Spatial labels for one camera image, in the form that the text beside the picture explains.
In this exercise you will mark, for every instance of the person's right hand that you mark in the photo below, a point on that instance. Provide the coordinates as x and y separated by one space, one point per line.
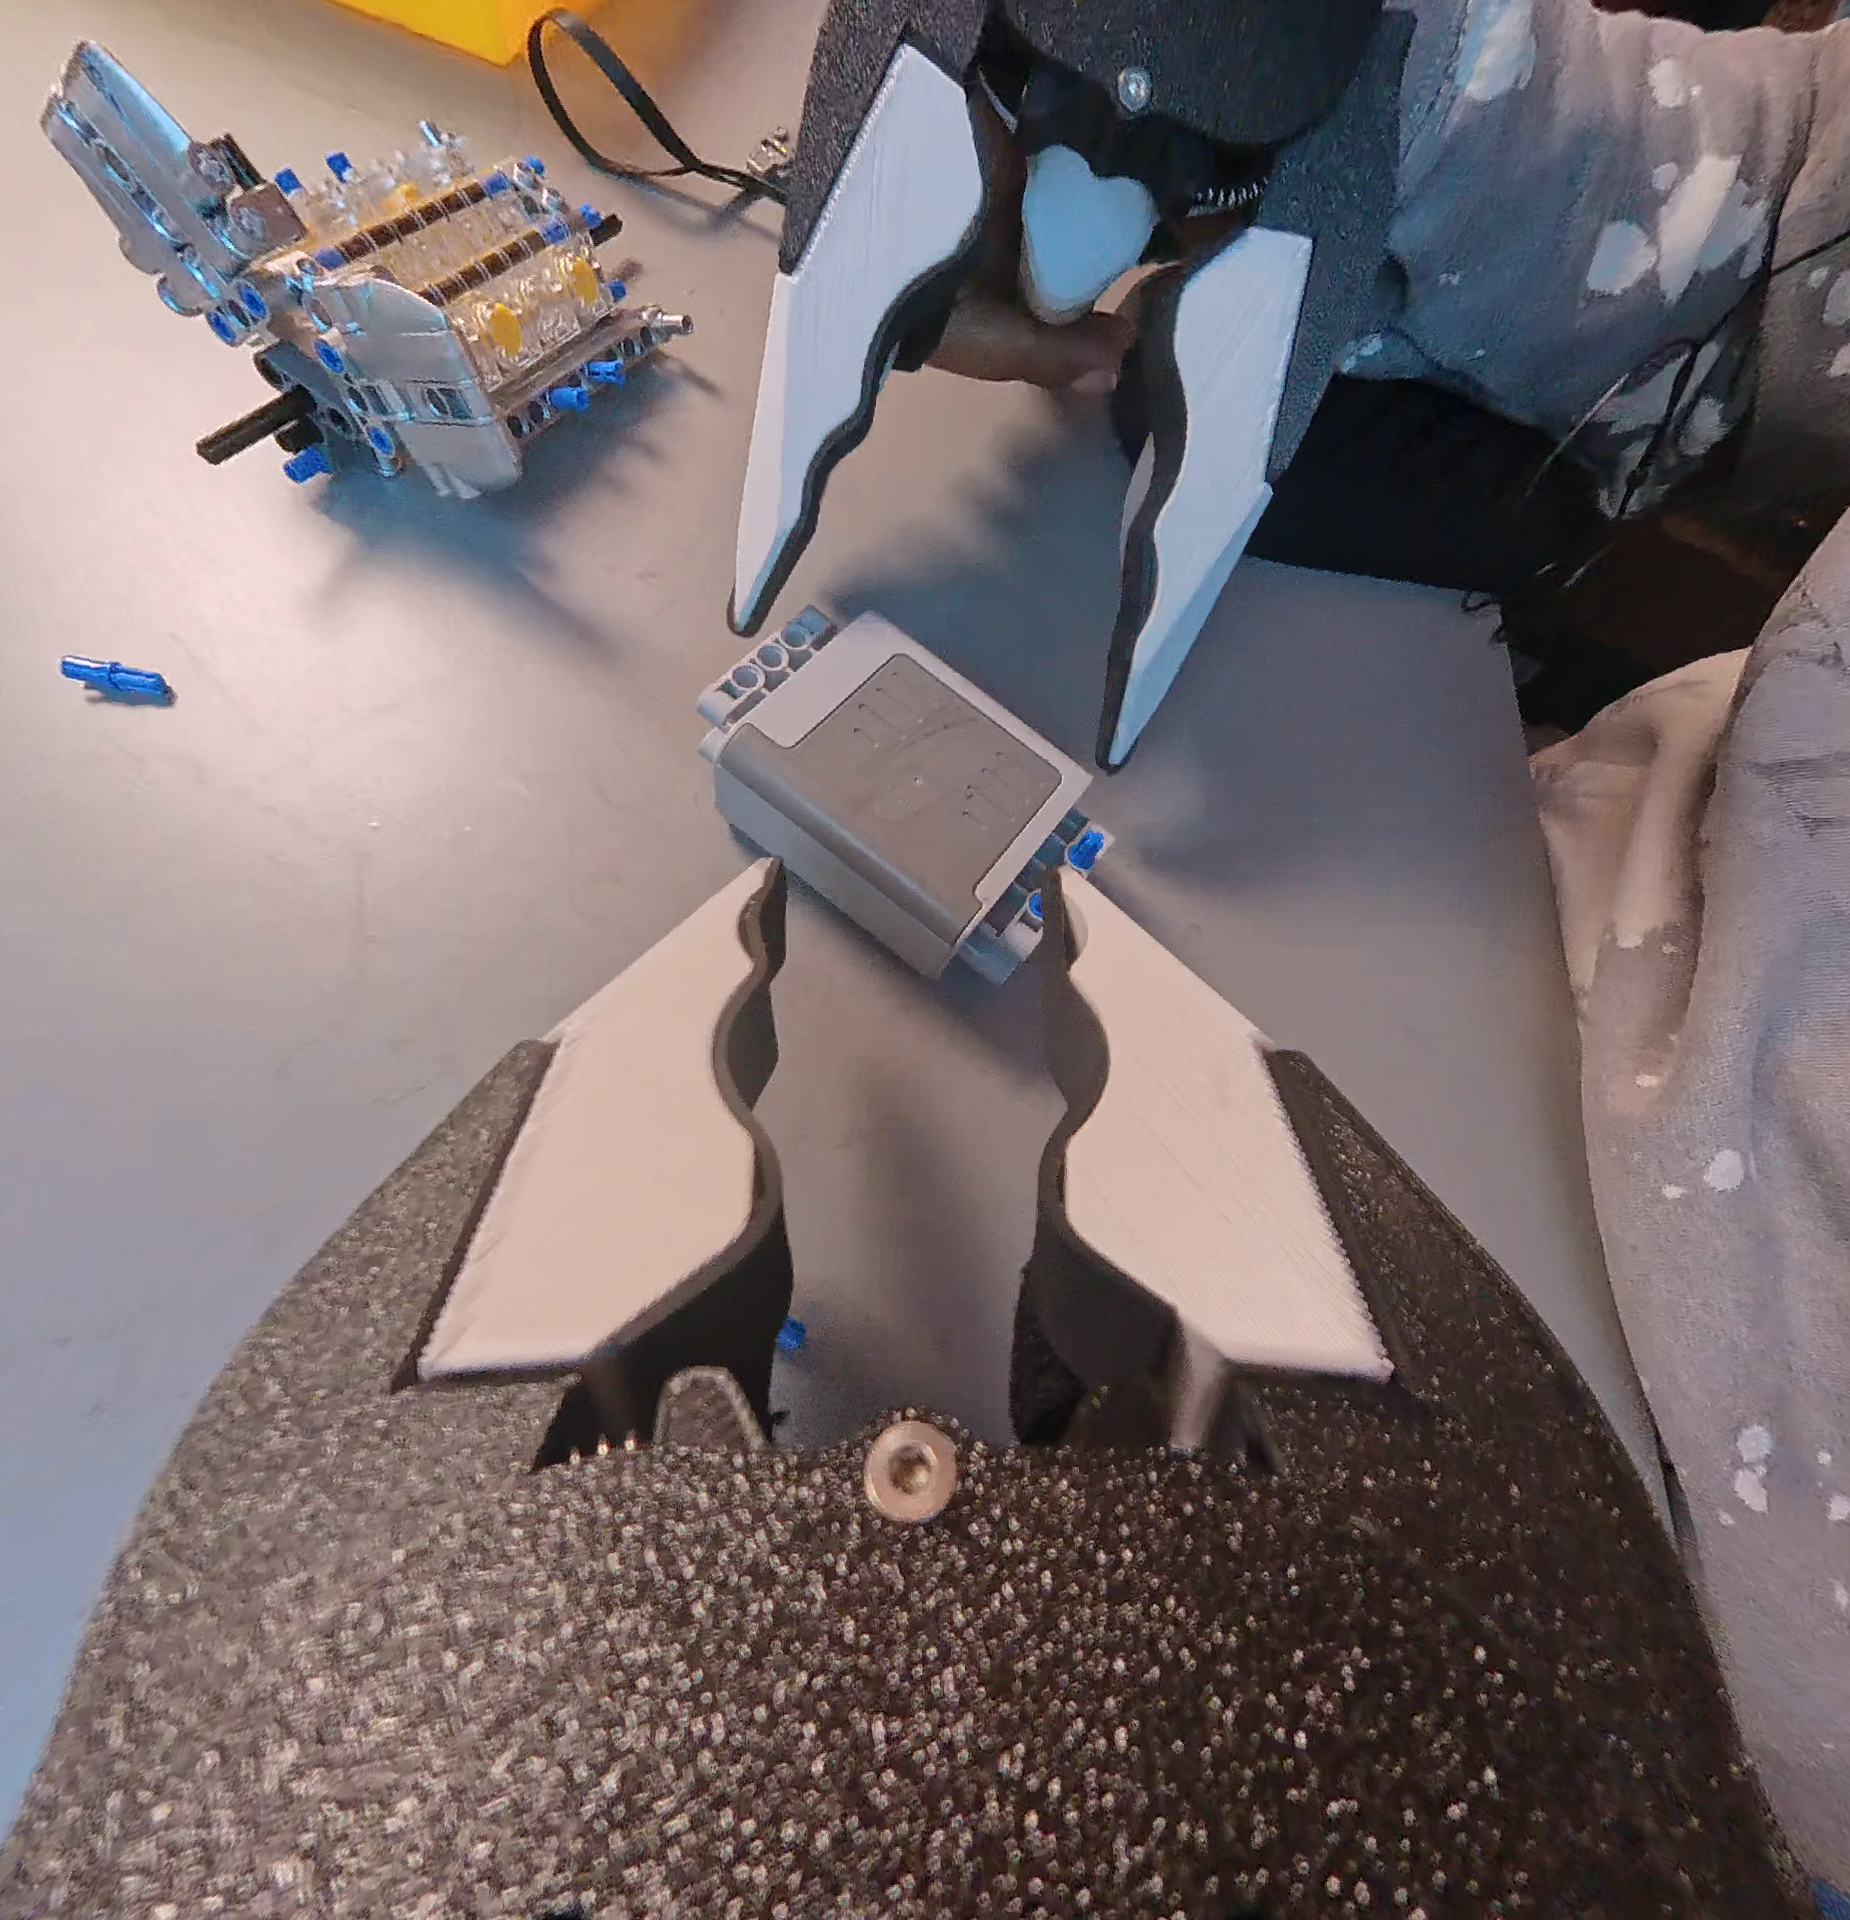
1031 344

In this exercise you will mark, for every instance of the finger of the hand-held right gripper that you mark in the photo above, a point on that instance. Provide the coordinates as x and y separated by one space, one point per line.
864 241
1242 394

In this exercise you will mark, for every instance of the person's right forearm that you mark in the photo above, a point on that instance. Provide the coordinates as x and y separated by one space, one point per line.
1646 148

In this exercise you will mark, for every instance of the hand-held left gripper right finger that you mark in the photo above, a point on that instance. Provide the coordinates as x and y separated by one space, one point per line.
1228 1205

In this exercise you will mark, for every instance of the grey battery box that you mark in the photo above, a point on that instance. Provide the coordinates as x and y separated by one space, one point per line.
899 767

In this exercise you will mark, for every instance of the yellow plastic bin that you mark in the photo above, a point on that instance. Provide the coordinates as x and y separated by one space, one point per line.
475 28

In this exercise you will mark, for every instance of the grey transparent engine model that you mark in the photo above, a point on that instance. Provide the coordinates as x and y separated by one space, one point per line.
388 289

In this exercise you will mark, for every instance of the grey desk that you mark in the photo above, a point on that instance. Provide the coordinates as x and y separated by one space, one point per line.
324 992

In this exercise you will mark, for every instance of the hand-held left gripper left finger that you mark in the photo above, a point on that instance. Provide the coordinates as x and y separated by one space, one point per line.
579 1205

